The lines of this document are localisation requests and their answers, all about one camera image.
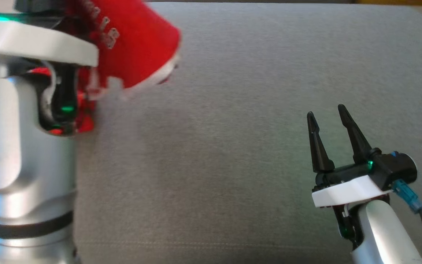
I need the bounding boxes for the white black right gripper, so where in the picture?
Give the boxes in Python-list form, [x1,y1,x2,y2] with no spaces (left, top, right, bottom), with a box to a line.
[307,104,393,208]

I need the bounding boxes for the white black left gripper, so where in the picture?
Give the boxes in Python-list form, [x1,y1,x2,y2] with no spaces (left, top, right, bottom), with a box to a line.
[0,0,99,67]

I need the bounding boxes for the red jersey with white sleeves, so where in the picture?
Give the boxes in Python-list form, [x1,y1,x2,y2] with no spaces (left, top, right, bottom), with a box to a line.
[28,0,181,134]

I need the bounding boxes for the grey sofa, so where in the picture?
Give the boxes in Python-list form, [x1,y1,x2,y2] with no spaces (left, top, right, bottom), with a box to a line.
[0,0,422,264]

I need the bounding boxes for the right camera cable blue plug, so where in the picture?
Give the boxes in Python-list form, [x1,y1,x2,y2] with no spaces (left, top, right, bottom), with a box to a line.
[392,179,422,257]

